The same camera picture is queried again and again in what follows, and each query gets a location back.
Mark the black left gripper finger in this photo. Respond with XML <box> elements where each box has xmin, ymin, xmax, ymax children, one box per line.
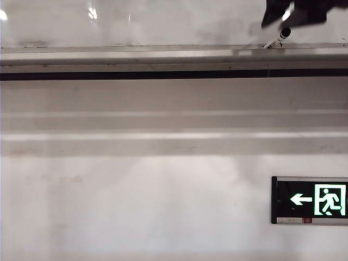
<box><xmin>261</xmin><ymin>0</ymin><xmax>296</xmax><ymax>28</ymax></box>

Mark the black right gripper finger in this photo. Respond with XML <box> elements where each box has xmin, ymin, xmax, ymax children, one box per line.
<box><xmin>284</xmin><ymin>0</ymin><xmax>348</xmax><ymax>28</ymax></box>

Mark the white marker with black cap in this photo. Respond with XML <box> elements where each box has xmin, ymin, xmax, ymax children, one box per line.
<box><xmin>262</xmin><ymin>26</ymin><xmax>292</xmax><ymax>50</ymax></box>

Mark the aluminium whiteboard tray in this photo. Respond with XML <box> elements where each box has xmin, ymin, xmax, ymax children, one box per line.
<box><xmin>0</xmin><ymin>42</ymin><xmax>348</xmax><ymax>82</ymax></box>

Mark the green illuminated exit sign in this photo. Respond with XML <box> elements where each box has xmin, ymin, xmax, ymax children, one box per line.
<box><xmin>271</xmin><ymin>176</ymin><xmax>348</xmax><ymax>226</ymax></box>

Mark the white glossy whiteboard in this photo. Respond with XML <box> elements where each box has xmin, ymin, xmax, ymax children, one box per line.
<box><xmin>0</xmin><ymin>0</ymin><xmax>348</xmax><ymax>49</ymax></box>

